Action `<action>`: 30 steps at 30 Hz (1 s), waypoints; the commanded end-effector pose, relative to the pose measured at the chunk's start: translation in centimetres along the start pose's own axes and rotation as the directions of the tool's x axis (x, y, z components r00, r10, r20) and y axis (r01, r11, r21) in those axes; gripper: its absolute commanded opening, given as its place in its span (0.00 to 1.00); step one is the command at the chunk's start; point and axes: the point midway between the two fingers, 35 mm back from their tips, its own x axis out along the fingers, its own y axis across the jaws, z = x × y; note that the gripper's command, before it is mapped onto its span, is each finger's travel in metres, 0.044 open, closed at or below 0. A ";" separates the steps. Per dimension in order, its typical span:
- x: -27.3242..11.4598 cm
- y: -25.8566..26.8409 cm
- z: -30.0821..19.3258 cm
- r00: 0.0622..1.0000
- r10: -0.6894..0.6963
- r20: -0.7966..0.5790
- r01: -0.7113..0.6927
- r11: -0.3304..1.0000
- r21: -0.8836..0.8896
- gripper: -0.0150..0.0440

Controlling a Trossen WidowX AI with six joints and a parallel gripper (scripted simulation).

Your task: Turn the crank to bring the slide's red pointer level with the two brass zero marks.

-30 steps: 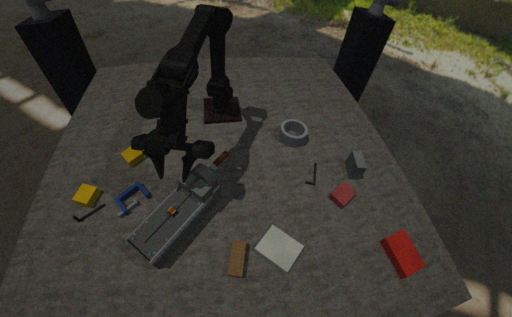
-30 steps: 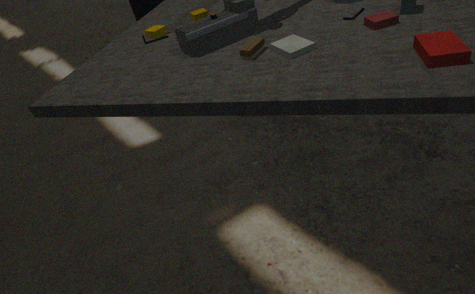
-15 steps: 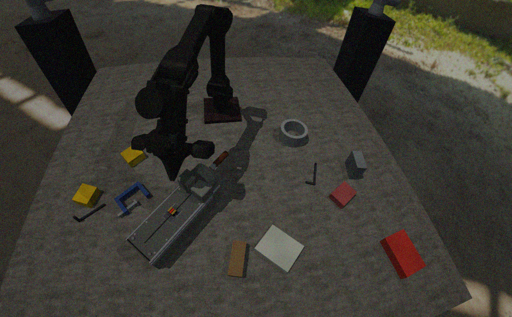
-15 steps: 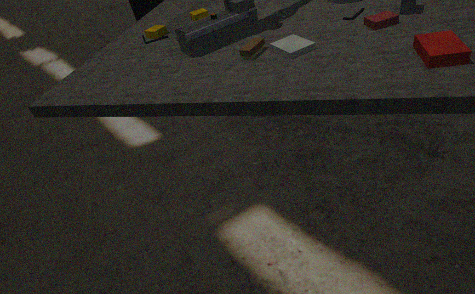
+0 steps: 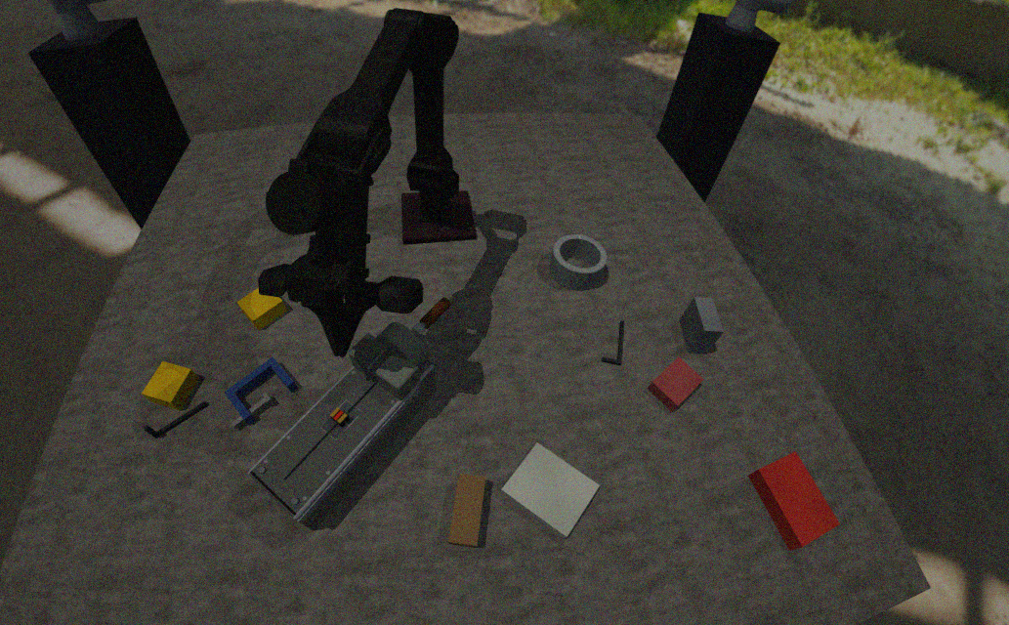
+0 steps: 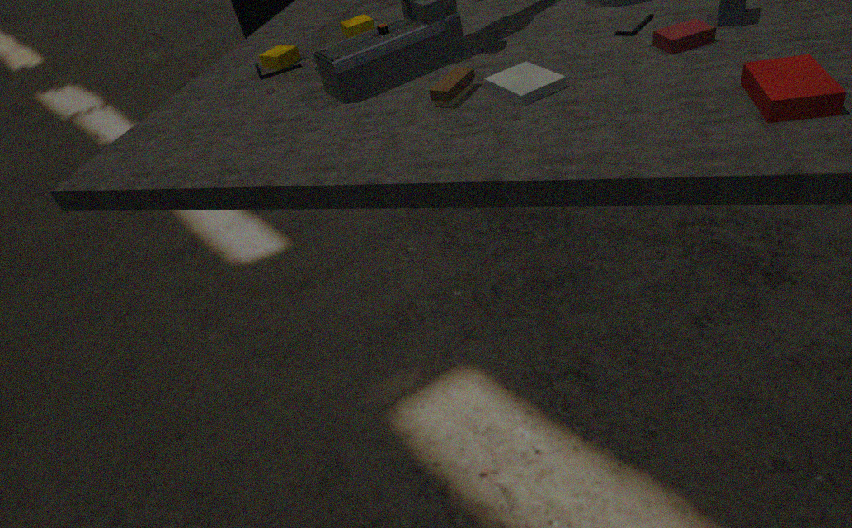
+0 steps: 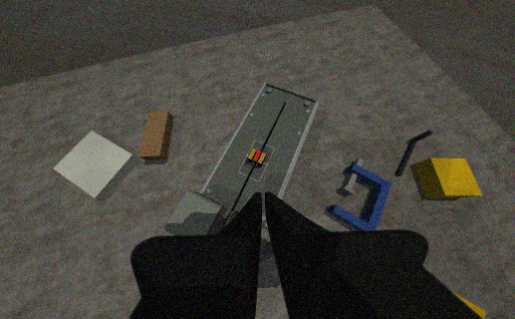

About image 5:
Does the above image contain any yellow block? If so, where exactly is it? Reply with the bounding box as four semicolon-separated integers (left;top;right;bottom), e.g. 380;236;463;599
237;288;287;331
142;362;199;411

